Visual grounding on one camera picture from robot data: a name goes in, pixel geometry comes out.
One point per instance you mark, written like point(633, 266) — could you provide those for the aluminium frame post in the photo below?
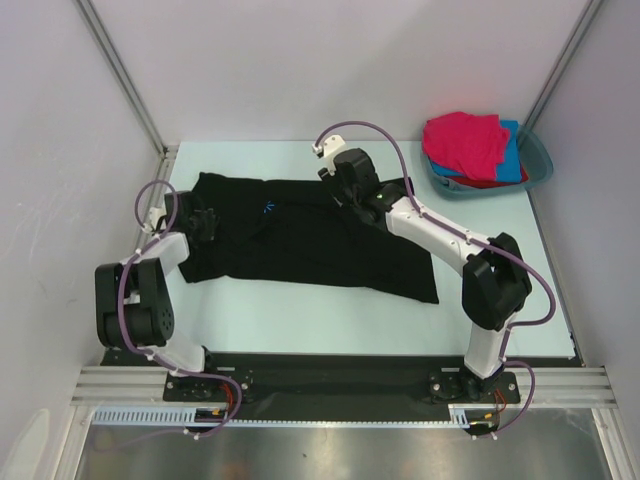
point(116, 65)
point(578, 34)

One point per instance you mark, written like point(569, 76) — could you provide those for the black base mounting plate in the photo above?
point(341, 388)

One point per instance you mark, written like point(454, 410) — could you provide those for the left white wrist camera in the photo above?
point(155, 221)

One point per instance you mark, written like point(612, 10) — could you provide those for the pink t shirt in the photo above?
point(469, 144)

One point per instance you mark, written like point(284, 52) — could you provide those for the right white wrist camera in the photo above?
point(330, 146)

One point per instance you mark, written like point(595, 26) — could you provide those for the black t shirt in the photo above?
point(293, 231)

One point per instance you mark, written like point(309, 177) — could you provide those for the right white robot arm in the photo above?
point(494, 286)

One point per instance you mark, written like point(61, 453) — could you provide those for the right aluminium frame post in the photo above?
point(578, 34)

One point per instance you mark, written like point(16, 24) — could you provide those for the white cable duct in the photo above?
point(190, 417)
point(476, 417)

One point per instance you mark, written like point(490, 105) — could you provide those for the aluminium front rail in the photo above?
point(555, 388)

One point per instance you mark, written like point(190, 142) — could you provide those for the left aluminium frame post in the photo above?
point(116, 65)

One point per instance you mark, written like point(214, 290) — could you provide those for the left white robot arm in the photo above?
point(134, 312)

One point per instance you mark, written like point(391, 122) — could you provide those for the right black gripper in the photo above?
point(332, 183)

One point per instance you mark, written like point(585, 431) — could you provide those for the blue t shirt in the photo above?
point(509, 170)

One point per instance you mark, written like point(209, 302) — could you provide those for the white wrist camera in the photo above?
point(330, 146)
point(155, 221)

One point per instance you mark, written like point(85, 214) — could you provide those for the left white cable duct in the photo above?
point(190, 417)

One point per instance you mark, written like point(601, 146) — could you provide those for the teal plastic basket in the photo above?
point(535, 162)

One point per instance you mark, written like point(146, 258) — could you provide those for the right white cable duct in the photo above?
point(476, 417)

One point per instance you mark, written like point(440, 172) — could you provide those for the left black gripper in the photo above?
point(210, 224)

